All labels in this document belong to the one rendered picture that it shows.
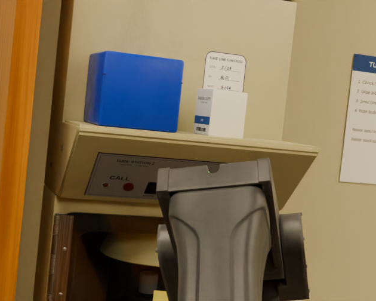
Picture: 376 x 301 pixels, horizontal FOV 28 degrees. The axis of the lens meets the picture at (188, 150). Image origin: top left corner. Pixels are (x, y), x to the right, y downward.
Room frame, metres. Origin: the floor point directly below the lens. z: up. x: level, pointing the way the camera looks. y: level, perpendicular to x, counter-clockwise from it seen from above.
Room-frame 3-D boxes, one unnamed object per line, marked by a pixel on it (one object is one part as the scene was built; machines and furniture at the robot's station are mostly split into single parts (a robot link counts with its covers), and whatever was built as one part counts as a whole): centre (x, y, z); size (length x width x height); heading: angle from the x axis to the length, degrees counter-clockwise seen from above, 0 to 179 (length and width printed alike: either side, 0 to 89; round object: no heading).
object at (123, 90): (0.95, 0.08, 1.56); 0.10 x 0.10 x 0.09; 19
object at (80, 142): (0.98, 0.00, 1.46); 0.32 x 0.12 x 0.10; 109
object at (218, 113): (0.99, -0.04, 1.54); 0.05 x 0.05 x 0.06; 23
